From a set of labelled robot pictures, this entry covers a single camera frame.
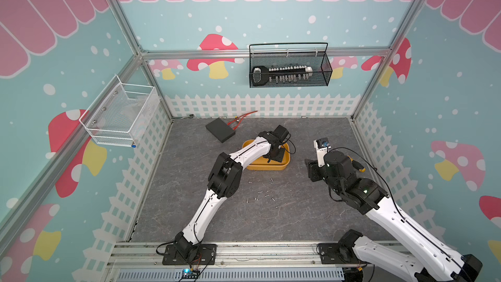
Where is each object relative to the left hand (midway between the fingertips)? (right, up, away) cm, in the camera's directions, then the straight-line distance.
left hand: (275, 157), depth 100 cm
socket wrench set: (+1, +39, -11) cm, 41 cm away
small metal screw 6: (-2, -18, -12) cm, 22 cm away
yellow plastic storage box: (-7, -2, -6) cm, 10 cm away
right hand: (+11, +3, -26) cm, 29 cm away
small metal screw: (-13, -11, -6) cm, 18 cm away
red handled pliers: (-20, +22, +18) cm, 35 cm away
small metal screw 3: (-5, -16, -11) cm, 20 cm away
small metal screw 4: (-14, -18, -13) cm, 26 cm away
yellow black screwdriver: (+41, -3, -3) cm, 41 cm away
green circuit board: (-35, -41, -28) cm, 60 cm away
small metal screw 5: (-8, -15, -9) cm, 19 cm away
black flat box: (-31, +15, +15) cm, 38 cm away
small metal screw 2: (-2, -10, -6) cm, 12 cm away
